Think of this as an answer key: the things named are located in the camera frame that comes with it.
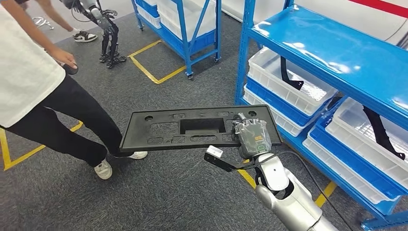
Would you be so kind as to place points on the person's hand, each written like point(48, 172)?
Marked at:
point(63, 57)

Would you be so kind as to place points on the black plastic panel part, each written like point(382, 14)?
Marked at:
point(202, 126)

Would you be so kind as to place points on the chrome stool base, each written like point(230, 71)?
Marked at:
point(43, 22)

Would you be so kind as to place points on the person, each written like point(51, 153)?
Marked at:
point(84, 36)
point(28, 79)

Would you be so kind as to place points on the yellow floor tape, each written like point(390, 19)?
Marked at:
point(25, 157)
point(143, 70)
point(325, 194)

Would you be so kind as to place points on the humanoid robot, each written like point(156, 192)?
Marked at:
point(110, 41)

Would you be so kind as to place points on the blue metal shelf rack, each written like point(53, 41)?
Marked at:
point(182, 32)
point(318, 41)

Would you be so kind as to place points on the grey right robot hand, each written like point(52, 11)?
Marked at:
point(253, 138)

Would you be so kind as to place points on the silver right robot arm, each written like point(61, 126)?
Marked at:
point(296, 207)

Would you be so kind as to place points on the black handheld remote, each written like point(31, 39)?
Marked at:
point(70, 70)

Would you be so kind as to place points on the black bracket part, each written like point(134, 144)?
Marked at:
point(379, 130)
point(287, 79)

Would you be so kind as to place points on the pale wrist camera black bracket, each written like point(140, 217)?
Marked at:
point(214, 151)

